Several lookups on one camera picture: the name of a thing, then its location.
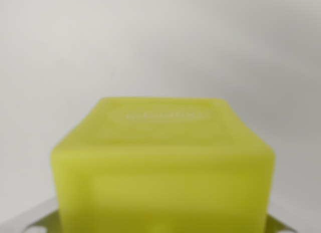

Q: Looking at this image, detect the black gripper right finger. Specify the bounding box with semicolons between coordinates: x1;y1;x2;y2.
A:
266;204;300;233

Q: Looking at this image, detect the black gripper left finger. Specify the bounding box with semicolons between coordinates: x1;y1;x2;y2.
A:
0;195;62;233

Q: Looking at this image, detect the yellow cube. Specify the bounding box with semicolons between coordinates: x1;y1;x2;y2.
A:
49;96;276;233

